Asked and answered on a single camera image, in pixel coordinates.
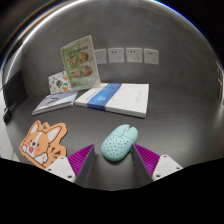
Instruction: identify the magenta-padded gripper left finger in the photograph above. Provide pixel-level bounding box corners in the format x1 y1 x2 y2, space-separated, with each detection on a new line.
44 143 96 188

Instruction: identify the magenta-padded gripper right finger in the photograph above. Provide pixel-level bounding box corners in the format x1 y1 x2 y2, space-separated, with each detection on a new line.
130 143 184 187

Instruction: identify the teal speckled computer mouse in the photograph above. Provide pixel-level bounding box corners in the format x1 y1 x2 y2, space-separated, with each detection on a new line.
100 123 139 163

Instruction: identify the orange corgi-shaped mouse pad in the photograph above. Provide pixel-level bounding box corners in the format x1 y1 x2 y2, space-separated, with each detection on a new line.
18 119 69 170

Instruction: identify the grey striped book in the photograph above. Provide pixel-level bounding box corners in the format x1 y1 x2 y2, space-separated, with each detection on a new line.
31 89 79 116

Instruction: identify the white book with blue band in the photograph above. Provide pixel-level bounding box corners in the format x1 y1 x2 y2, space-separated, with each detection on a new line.
74 82 150 119

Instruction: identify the white sticker sheet card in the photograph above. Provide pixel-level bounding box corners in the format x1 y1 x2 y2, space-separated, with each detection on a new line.
47 70 73 96

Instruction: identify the green food menu card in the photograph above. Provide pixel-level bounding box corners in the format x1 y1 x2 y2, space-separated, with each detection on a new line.
60 34 102 92

